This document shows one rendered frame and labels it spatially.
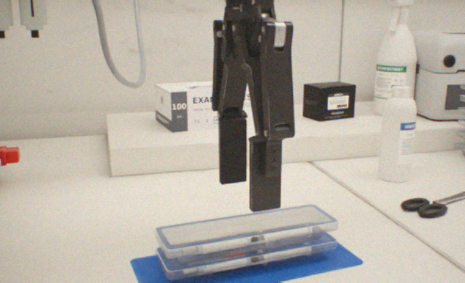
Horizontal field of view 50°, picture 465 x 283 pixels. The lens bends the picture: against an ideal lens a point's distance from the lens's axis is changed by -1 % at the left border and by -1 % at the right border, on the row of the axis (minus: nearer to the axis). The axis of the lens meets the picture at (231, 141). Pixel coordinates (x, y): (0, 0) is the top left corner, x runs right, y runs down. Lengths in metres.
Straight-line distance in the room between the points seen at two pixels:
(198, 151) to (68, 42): 0.41
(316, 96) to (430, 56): 0.24
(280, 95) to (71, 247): 0.31
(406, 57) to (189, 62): 0.45
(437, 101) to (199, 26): 0.52
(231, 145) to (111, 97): 0.62
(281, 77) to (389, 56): 0.66
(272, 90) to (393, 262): 0.24
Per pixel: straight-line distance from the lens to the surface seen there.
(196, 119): 0.92
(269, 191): 0.48
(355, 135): 0.93
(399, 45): 1.08
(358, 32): 1.26
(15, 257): 0.60
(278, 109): 0.43
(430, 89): 1.07
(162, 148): 0.82
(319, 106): 1.01
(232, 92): 0.52
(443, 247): 0.62
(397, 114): 0.79
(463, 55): 1.07
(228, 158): 0.54
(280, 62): 0.43
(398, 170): 0.82
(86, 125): 1.14
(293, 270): 0.53
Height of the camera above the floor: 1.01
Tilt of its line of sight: 14 degrees down
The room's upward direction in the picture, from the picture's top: straight up
